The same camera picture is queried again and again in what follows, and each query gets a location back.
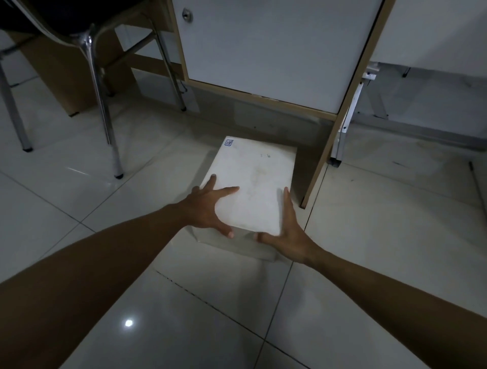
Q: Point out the person's right hand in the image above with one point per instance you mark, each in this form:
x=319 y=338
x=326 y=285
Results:
x=295 y=241

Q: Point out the person's left hand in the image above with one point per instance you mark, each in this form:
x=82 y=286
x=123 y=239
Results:
x=203 y=211

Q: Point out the person's right thumb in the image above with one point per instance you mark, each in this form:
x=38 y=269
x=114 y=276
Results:
x=263 y=237

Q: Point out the person's left middle finger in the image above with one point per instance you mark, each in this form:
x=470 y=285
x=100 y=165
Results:
x=209 y=181

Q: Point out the person's left thumb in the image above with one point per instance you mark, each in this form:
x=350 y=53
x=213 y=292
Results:
x=224 y=228

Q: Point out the white cardboard box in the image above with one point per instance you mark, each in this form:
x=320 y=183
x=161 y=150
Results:
x=255 y=178

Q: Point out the person's left forearm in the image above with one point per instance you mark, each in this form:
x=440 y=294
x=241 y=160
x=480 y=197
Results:
x=95 y=273

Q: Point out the person's right forearm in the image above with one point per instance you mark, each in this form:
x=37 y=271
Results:
x=399 y=304

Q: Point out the white metal table leg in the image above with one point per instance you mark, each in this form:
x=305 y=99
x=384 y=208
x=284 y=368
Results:
x=352 y=110

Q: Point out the chair with chrome legs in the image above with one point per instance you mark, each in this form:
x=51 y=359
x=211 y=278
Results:
x=95 y=68

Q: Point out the silver cabinet lock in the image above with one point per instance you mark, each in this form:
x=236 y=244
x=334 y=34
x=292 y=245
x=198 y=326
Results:
x=187 y=15

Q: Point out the brown wooden desk panel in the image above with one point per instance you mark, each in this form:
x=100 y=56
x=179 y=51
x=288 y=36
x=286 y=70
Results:
x=64 y=72

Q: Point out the white table panel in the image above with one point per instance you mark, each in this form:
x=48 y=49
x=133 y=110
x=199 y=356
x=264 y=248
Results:
x=437 y=34

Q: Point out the white cabinet with wooden frame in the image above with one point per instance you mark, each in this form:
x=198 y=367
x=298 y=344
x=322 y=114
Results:
x=274 y=49

